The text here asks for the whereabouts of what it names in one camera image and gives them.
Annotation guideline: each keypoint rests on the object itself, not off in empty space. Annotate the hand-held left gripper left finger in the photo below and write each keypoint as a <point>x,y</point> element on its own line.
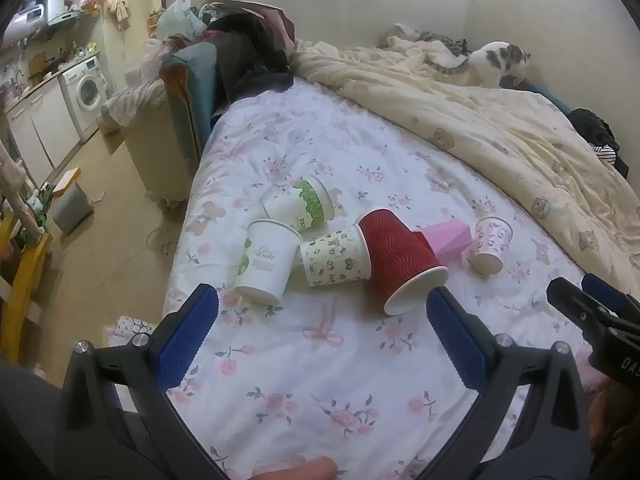
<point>187,340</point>

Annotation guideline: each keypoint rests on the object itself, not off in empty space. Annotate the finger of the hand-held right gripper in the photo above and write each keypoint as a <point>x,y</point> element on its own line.
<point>582,307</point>
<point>607,292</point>

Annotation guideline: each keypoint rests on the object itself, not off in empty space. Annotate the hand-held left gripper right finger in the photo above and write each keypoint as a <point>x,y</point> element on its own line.
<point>456,342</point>

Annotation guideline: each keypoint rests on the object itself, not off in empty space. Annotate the red ribbed paper cup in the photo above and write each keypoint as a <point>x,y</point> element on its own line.
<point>400,255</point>

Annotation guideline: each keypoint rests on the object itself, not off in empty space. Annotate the pink faceted cup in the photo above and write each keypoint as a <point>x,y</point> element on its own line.
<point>445,240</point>

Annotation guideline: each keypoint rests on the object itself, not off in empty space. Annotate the small pink print paper cup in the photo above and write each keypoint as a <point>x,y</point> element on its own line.
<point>491,242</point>

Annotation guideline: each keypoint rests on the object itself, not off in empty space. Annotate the white cup green logo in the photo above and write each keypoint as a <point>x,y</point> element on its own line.
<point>267,260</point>

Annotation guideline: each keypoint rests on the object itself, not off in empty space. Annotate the panda print paper cup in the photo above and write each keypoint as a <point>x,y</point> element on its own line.
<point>335,257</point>

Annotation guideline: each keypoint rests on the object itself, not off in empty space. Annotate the white cup green leaf band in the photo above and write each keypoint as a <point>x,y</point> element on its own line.
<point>300,205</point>

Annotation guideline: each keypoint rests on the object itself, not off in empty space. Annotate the person's left hand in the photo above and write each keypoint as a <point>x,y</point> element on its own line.
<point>295,470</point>

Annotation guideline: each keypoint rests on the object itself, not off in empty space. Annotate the floral bed sheet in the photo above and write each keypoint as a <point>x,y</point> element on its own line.
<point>310,375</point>

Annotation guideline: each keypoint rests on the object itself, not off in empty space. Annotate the black striped garment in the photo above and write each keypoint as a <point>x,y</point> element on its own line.
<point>597,132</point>

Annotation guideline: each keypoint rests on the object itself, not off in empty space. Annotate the yellow wooden stool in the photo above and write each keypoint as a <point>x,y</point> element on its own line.
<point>22,280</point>

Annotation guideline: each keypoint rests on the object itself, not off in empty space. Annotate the grey bin orange lid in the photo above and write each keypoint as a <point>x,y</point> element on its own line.
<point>72,202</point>

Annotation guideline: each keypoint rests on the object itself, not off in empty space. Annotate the cream bear print blanket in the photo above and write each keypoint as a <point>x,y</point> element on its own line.
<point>480,125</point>

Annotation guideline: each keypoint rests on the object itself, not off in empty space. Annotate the grey-blue cushion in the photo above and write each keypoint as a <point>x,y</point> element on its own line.
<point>192,90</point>

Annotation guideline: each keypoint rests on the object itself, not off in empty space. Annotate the white and grey cat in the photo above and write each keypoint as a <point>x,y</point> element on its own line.
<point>492,62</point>

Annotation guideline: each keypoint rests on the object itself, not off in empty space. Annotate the white kitchen cabinet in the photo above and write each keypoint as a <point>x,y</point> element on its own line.
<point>40,120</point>

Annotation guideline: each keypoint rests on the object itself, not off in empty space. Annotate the white washing machine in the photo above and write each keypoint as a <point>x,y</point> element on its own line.
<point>85,90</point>

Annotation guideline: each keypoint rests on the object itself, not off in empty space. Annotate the pile of dark clothes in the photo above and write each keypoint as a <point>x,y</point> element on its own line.
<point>250,45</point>

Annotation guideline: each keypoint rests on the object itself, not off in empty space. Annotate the translucent plastic bag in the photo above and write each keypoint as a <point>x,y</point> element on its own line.
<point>177,17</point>

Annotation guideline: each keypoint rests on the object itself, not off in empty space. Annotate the range hood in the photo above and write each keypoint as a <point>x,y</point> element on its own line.
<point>47,10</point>

